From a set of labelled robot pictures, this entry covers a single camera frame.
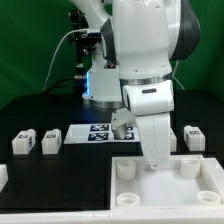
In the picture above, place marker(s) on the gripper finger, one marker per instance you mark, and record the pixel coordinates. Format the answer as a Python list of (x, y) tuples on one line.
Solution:
[(119, 121)]

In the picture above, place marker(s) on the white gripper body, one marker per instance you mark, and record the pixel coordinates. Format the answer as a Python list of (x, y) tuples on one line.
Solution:
[(150, 105)]

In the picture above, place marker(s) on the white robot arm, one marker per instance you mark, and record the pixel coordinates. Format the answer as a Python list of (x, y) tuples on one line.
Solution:
[(135, 42)]

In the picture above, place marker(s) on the white sheet with tags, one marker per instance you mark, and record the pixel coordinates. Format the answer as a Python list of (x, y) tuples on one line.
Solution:
[(97, 133)]

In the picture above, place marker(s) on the white square tabletop panel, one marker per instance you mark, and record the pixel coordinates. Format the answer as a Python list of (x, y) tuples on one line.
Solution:
[(181, 181)]

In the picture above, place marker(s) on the black camera on mount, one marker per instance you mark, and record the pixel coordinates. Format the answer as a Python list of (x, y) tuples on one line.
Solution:
[(91, 34)]

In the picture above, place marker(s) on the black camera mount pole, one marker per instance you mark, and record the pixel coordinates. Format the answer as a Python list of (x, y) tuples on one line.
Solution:
[(79, 22)]

